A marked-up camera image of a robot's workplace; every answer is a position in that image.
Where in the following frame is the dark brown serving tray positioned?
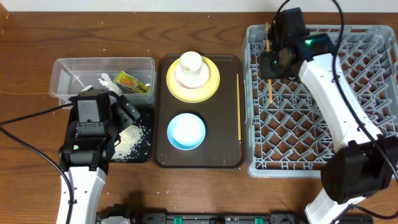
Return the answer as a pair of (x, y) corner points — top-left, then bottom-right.
(153, 55), (246, 169)

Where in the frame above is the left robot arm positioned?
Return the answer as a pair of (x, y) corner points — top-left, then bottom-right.
(57, 88), (140, 223)

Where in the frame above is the green orange snack wrapper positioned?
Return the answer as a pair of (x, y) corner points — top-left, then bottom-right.
(113, 71), (150, 93)

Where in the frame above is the light blue bowl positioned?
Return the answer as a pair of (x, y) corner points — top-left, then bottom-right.
(167, 113), (206, 151)

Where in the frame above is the wooden chopstick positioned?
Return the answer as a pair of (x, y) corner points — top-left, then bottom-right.
(266, 22), (273, 105)
(236, 73), (241, 142)

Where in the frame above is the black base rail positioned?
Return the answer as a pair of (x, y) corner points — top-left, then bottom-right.
(96, 203), (307, 224)

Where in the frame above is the white rice pile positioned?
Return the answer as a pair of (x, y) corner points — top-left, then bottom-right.
(111, 124), (152, 163)

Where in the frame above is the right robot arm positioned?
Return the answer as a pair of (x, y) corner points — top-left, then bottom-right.
(264, 28), (397, 223)

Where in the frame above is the black plastic tray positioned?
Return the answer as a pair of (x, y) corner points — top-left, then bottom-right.
(62, 105), (155, 164)

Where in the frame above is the white paper cup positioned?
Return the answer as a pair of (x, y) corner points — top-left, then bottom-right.
(178, 51), (203, 78)

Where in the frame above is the pink bowl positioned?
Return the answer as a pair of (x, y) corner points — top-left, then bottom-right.
(174, 62), (210, 89)

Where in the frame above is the clear plastic waste bin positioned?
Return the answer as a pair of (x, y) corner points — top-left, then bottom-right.
(49, 57), (157, 107)

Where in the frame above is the yellow plate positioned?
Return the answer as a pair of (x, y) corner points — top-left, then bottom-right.
(166, 56), (220, 103)

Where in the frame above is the grey dishwasher rack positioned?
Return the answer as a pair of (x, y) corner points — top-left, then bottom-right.
(243, 25), (397, 178)

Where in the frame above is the white tissue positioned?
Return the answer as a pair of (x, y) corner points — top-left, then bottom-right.
(98, 73), (123, 96)

